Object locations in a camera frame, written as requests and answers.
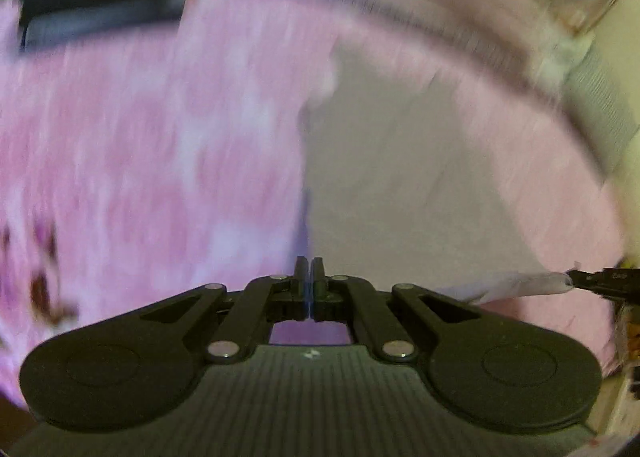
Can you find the grey padded band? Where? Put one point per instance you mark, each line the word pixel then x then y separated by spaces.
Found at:
pixel 400 2

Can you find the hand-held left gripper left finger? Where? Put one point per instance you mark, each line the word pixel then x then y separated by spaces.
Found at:
pixel 301 282

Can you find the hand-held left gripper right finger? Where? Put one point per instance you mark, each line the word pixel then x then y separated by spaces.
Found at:
pixel 318 282

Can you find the pink patterned blanket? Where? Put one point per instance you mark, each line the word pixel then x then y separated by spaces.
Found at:
pixel 150 162

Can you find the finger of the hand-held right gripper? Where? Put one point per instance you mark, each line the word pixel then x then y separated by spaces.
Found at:
pixel 607 281

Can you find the grey striped cloth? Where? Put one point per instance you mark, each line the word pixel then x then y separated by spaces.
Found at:
pixel 602 102

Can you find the white cloth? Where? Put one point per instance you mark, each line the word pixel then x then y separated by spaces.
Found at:
pixel 400 162

